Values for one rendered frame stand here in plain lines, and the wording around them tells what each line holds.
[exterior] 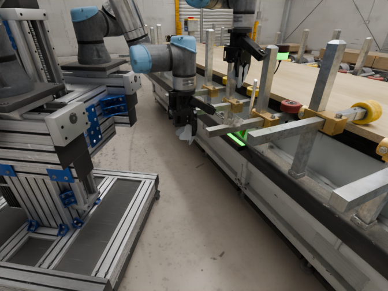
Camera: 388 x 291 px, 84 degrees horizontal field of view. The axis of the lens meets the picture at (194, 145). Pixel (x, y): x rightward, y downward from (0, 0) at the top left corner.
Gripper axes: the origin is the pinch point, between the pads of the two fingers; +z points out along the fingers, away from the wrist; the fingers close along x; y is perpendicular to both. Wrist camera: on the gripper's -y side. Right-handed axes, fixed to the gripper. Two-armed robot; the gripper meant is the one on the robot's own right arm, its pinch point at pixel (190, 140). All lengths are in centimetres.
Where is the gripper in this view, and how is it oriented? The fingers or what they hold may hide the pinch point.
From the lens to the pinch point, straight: 80.8
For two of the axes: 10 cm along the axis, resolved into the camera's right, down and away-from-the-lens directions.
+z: 0.0, 8.6, 5.1
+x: 4.1, 4.7, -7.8
